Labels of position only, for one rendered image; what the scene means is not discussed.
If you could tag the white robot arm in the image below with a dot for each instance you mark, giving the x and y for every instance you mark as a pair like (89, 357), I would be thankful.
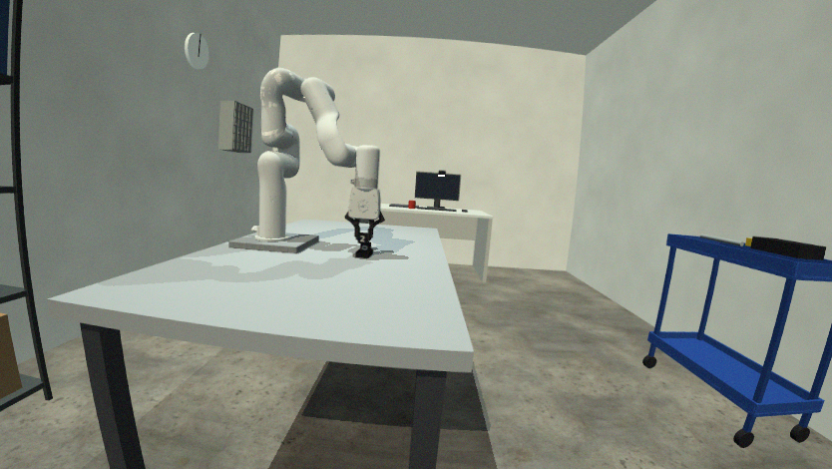
(275, 166)

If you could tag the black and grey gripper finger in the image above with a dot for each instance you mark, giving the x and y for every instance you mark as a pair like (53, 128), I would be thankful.
(373, 224)
(355, 223)

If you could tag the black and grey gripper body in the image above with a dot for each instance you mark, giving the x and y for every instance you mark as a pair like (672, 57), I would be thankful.
(364, 203)

